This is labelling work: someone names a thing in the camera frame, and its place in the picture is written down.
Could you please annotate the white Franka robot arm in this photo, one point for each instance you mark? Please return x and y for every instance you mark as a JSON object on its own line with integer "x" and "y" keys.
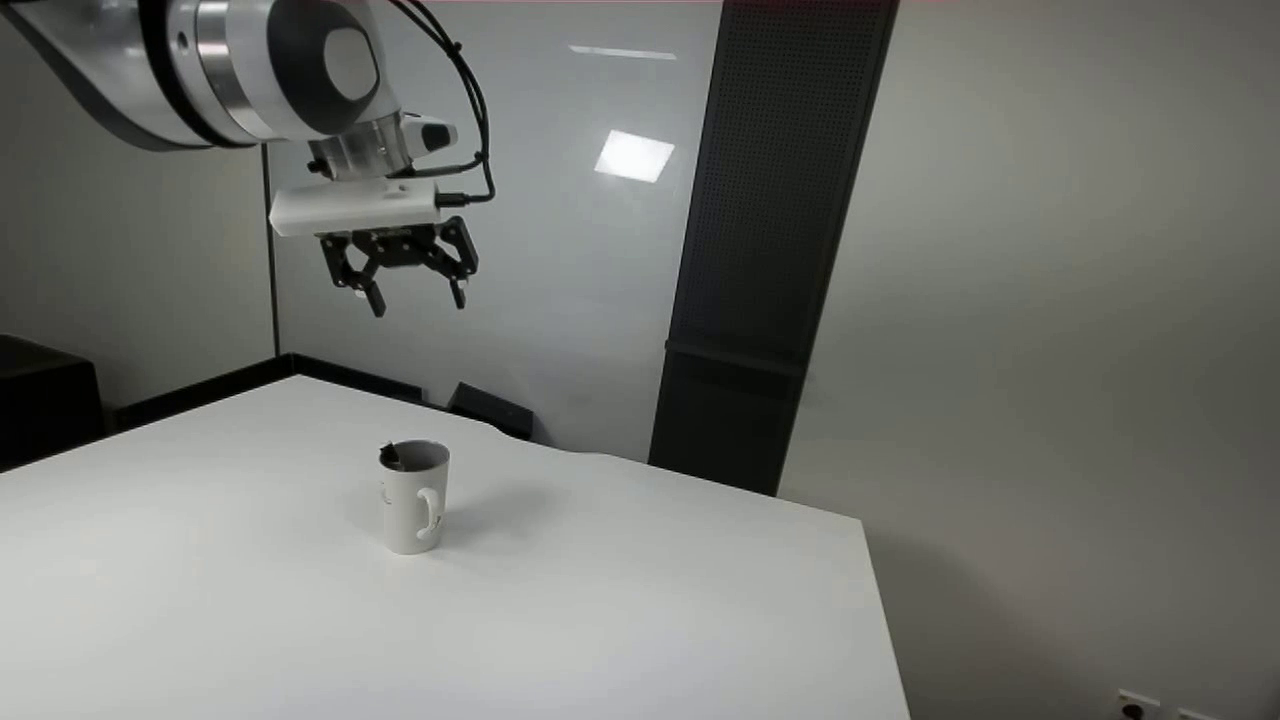
{"x": 121, "y": 66}

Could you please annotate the dark wall pillar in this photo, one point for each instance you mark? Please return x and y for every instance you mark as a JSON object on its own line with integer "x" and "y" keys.
{"x": 763, "y": 264}

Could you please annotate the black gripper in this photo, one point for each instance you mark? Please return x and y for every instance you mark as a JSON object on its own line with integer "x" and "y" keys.
{"x": 400, "y": 249}

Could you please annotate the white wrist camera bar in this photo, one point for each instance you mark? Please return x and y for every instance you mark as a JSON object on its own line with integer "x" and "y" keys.
{"x": 354, "y": 209}

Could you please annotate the white ceramic mug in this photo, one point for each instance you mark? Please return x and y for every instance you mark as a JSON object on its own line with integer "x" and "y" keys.
{"x": 404, "y": 514}

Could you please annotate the small black box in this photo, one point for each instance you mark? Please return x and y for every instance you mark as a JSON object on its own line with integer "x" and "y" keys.
{"x": 490, "y": 411}

